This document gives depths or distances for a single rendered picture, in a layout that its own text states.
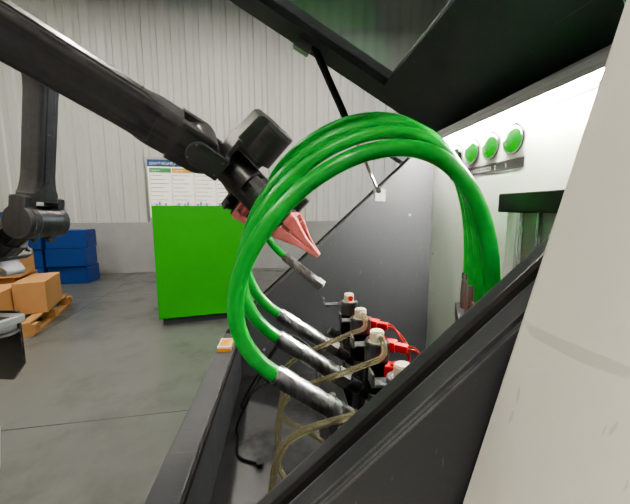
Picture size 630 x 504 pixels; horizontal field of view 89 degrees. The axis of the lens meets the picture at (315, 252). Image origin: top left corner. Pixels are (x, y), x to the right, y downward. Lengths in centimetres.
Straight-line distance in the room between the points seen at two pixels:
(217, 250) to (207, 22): 516
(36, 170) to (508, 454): 96
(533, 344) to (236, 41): 758
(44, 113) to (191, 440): 77
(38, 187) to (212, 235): 285
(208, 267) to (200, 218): 54
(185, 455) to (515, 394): 42
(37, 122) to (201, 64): 659
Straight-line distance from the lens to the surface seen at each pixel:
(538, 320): 19
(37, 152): 98
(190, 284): 380
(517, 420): 20
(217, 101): 725
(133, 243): 731
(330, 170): 26
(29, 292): 461
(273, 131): 50
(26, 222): 96
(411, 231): 88
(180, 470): 50
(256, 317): 35
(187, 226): 371
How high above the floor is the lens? 127
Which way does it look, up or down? 8 degrees down
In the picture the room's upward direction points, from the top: straight up
